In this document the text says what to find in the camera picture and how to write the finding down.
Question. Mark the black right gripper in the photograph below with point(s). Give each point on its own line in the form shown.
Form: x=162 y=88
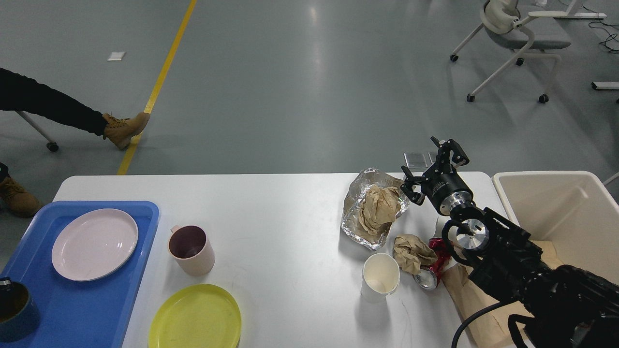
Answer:
x=440 y=183

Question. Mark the pink mug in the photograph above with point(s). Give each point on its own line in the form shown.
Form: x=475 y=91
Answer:
x=192 y=249

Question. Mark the dark green mug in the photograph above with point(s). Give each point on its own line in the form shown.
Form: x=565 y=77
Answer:
x=19 y=315

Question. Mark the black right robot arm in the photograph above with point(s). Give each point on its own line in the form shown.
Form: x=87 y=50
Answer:
x=570 y=307

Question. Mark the metal floor socket plate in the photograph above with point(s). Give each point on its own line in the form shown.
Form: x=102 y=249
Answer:
x=416 y=160

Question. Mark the crumpled brown paper on foil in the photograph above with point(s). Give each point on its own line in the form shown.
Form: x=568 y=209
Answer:
x=379 y=207

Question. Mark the crumpled aluminium foil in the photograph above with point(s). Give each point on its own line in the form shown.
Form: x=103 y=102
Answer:
x=350 y=224

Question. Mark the crumpled brown paper ball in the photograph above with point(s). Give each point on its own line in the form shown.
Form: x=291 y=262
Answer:
x=411 y=253

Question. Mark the crushed red soda can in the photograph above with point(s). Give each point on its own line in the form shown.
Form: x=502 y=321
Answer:
x=429 y=276

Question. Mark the white paper cup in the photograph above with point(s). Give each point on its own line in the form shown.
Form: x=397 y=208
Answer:
x=380 y=277

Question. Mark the brown paper bag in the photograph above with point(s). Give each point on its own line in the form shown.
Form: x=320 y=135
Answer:
x=491 y=330

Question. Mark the beige plastic bin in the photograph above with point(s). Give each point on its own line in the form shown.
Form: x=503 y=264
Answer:
x=571 y=209

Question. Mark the white grey office chair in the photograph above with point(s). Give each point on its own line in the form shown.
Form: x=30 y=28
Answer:
x=527 y=34

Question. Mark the white desk leg base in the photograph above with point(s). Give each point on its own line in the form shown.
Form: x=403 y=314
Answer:
x=605 y=85

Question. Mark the yellow plate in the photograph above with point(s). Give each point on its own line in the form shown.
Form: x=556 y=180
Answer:
x=199 y=316

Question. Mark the tan boot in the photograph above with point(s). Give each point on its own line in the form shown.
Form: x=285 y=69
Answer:
x=121 y=131
x=19 y=201

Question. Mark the pink plate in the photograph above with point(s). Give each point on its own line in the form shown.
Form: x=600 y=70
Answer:
x=94 y=245

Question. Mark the blue plastic tray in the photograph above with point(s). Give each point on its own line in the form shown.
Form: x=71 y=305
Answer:
x=92 y=314

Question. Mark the chair leg with caster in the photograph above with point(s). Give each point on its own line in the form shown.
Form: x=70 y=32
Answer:
x=51 y=144

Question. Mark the seated person in black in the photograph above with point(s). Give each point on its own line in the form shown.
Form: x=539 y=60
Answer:
x=19 y=93

